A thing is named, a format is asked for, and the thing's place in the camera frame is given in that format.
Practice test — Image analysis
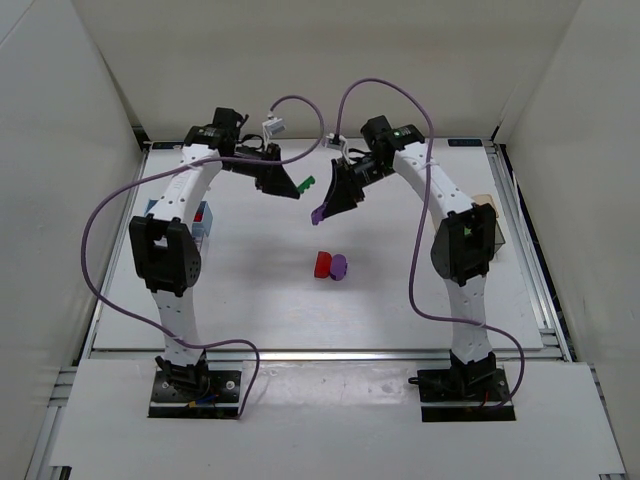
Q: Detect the green lego plate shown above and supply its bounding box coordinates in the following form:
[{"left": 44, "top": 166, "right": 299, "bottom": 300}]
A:
[{"left": 297, "top": 176, "right": 316, "bottom": 195}]

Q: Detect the purple lego plate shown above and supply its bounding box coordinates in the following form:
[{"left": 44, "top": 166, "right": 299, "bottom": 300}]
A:
[{"left": 311, "top": 205, "right": 326, "bottom": 226}]

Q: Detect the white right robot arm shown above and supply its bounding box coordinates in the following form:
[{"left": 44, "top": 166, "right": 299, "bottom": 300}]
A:
[{"left": 311, "top": 116, "right": 497, "bottom": 395}]

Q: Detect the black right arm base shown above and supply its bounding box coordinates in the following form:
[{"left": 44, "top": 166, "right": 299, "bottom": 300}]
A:
[{"left": 407, "top": 368, "right": 516, "bottom": 423}]

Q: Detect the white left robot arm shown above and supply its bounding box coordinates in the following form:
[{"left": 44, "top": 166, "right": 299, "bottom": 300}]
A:
[{"left": 129, "top": 107, "right": 300, "bottom": 397}]

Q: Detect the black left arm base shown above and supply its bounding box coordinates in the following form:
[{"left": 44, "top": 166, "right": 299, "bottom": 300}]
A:
[{"left": 147, "top": 367, "right": 242, "bottom": 420}]

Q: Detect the purple half-round lego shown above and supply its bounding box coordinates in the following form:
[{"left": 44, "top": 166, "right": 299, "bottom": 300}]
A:
[{"left": 329, "top": 254, "right": 348, "bottom": 281}]

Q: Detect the red half-round lego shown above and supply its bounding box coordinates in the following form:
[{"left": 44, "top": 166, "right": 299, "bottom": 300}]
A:
[{"left": 314, "top": 251, "right": 332, "bottom": 279}]

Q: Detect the blue plastic container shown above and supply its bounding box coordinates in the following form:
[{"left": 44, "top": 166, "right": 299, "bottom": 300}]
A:
[{"left": 144, "top": 199, "right": 215, "bottom": 240}]

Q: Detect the clear plastic container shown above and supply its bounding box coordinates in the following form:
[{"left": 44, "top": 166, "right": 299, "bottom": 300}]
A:
[{"left": 193, "top": 235, "right": 209, "bottom": 258}]

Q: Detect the blue label sticker right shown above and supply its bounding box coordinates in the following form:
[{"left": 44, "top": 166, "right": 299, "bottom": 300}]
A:
[{"left": 447, "top": 138, "right": 483, "bottom": 148}]

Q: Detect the blue label sticker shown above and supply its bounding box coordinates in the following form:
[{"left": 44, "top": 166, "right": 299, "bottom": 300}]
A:
[
  {"left": 151, "top": 142, "right": 183, "bottom": 150},
  {"left": 447, "top": 138, "right": 483, "bottom": 148}
]

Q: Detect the blue label sticker left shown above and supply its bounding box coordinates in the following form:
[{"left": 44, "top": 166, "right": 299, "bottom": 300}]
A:
[{"left": 151, "top": 142, "right": 183, "bottom": 150}]

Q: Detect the orange translucent container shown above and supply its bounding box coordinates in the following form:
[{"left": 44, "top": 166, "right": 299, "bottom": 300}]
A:
[{"left": 472, "top": 194, "right": 500, "bottom": 220}]

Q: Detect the grey translucent container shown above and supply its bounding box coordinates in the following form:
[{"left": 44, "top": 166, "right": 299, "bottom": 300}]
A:
[{"left": 494, "top": 221, "right": 506, "bottom": 257}]

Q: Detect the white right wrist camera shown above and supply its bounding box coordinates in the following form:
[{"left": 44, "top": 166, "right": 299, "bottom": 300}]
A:
[{"left": 323, "top": 133, "right": 349, "bottom": 158}]

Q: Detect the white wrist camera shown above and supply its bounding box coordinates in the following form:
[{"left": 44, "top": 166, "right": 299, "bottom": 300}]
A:
[
  {"left": 262, "top": 115, "right": 286, "bottom": 145},
  {"left": 323, "top": 133, "right": 349, "bottom": 158}
]

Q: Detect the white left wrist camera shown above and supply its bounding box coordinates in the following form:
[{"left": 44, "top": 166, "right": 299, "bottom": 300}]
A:
[{"left": 262, "top": 115, "right": 286, "bottom": 145}]

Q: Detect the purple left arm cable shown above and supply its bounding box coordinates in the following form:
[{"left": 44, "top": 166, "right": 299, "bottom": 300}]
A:
[{"left": 79, "top": 94, "right": 327, "bottom": 420}]

